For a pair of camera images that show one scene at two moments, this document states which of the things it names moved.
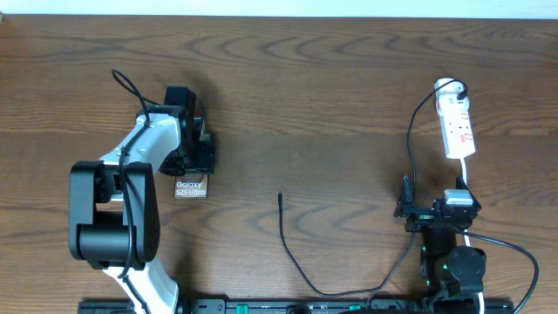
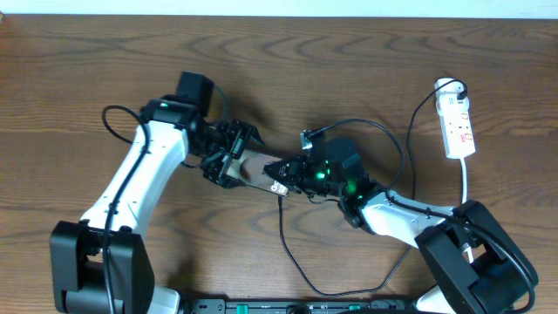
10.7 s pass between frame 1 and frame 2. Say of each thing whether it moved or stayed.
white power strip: stayed
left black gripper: moved
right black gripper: moved
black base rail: stayed
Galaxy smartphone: moved
